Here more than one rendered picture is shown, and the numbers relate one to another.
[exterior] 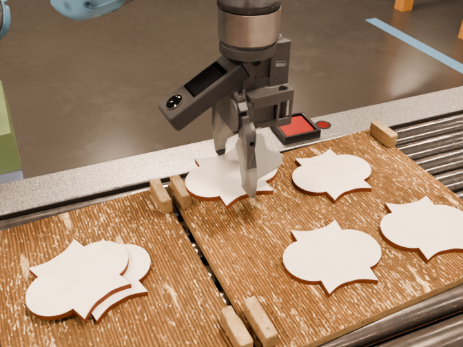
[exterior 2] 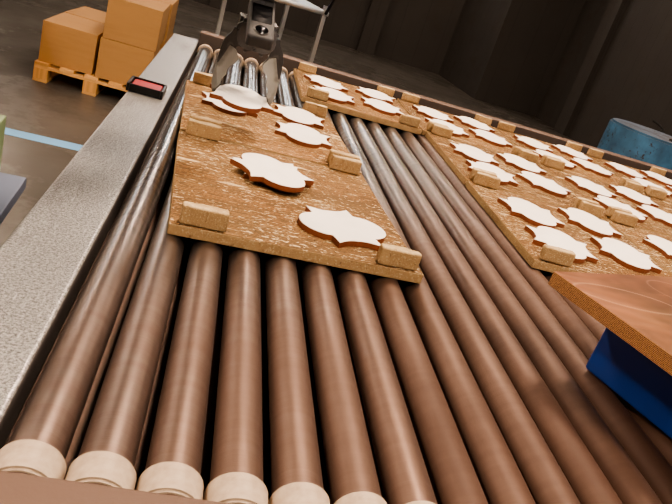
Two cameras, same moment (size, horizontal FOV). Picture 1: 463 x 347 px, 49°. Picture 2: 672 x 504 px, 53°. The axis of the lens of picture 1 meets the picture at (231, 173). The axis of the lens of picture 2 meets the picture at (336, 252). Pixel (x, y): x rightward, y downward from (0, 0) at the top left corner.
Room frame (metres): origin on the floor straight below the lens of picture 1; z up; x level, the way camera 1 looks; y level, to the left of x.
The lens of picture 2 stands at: (0.16, 1.22, 1.28)
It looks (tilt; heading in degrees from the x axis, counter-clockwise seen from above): 22 degrees down; 277
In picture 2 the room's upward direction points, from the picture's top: 19 degrees clockwise
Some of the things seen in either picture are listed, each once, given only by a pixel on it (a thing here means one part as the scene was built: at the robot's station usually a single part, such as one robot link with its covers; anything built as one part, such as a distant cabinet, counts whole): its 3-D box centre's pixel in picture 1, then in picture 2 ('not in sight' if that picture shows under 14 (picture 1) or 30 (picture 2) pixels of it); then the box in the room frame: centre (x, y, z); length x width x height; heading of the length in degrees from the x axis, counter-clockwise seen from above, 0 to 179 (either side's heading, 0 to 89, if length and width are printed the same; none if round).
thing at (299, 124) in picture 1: (293, 128); (146, 88); (0.83, -0.12, 0.92); 0.06 x 0.06 x 0.01; 21
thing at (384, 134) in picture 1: (383, 133); (205, 79); (0.77, -0.28, 0.95); 0.06 x 0.02 x 0.03; 25
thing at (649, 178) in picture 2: not in sight; (655, 182); (-0.48, -1.20, 0.94); 0.41 x 0.35 x 0.04; 112
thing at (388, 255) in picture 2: not in sight; (398, 257); (0.19, 0.35, 0.95); 0.06 x 0.02 x 0.03; 25
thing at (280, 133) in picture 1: (293, 127); (147, 87); (0.83, -0.12, 0.92); 0.08 x 0.08 x 0.02; 21
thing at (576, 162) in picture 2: not in sight; (562, 155); (-0.15, -1.07, 0.94); 0.41 x 0.35 x 0.04; 111
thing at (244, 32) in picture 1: (247, 23); not in sight; (0.59, -0.02, 1.22); 0.08 x 0.08 x 0.05
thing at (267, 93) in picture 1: (251, 82); (259, 19); (0.59, -0.03, 1.14); 0.09 x 0.08 x 0.12; 114
